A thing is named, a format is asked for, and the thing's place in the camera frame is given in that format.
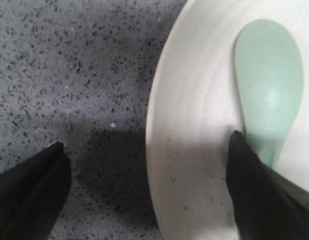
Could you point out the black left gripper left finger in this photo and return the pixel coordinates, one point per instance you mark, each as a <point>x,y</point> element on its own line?
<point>33,193</point>

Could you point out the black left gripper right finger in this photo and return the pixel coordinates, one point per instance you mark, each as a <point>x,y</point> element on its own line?
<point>267,206</point>

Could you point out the cream round plate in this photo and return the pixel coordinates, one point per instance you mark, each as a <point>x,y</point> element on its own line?
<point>194,107</point>

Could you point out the pale green plastic spoon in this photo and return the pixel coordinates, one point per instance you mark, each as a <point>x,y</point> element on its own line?
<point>270,78</point>

